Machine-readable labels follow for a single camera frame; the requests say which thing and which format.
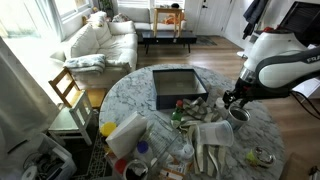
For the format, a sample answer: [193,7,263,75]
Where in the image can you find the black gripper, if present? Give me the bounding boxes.
[222,78,255,110]

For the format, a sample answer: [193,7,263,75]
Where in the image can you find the metal cup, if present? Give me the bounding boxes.
[227,105,252,132]

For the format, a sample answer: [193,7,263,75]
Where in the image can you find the clear plastic jar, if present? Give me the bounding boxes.
[193,119,235,148]

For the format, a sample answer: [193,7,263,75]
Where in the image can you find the small green-topped jar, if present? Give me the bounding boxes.
[246,146,277,170]

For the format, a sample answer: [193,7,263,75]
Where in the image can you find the white cup dark contents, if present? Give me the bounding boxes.
[122,158,150,180]

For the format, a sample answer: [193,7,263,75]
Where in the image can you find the white pill bottle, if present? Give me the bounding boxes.
[214,97,228,110]

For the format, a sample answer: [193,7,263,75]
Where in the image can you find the grey striped cream towel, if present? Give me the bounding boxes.
[179,96,232,177]

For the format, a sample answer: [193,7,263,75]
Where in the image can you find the green bottle red cap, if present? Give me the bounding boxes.
[170,99,185,130]

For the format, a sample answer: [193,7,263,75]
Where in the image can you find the small white plastic bottle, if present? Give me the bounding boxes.
[181,143,196,163]

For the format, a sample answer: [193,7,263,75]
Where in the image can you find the grey door mat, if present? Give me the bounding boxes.
[194,35,218,47]

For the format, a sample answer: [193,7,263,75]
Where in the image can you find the dark blue cardboard box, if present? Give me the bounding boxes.
[152,67,210,111]

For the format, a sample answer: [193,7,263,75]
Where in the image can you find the clear acrylic organizer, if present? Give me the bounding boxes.
[109,114,188,180]

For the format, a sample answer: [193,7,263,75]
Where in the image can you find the white door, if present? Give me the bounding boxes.
[196,0,235,36]

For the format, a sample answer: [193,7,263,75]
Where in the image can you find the dark hanging jacket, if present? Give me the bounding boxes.
[242,0,270,41]

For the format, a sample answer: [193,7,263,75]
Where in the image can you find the black coffee table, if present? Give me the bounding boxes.
[141,30,198,55]

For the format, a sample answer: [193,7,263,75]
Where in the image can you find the white bottle blue cap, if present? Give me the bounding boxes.
[134,140,155,165]

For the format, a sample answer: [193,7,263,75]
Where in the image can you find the orange toy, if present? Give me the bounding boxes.
[162,12,186,26]

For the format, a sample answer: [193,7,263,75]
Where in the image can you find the black television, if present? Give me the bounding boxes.
[277,1,320,48]

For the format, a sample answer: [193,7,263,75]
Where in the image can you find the tall wooden stool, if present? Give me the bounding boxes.
[152,6,185,38]

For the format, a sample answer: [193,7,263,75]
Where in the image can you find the yellow round lid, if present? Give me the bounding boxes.
[99,121,118,138]

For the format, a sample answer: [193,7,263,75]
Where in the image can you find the red round lid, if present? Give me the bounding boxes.
[113,158,129,175]

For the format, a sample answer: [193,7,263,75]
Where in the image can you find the white sofa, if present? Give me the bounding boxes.
[49,6,151,90]

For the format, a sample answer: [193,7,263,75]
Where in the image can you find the floral pillow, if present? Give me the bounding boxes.
[111,12,133,24]

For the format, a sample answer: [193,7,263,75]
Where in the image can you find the patterned rug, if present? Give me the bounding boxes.
[76,132,115,180]

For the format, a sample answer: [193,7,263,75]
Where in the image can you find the grey knitted blanket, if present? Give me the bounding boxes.
[62,53,107,75]

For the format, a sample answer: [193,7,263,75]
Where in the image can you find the white small chair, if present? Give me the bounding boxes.
[47,91,95,147]

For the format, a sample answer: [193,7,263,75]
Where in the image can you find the wooden chair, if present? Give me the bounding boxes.
[48,66,108,110]

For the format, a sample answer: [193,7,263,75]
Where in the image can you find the white storage bin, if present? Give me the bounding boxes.
[0,132,78,180]

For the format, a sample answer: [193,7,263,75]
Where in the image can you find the white paper roll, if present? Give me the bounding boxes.
[21,165,39,180]

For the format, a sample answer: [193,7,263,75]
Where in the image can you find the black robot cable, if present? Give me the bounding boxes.
[289,91,320,121]

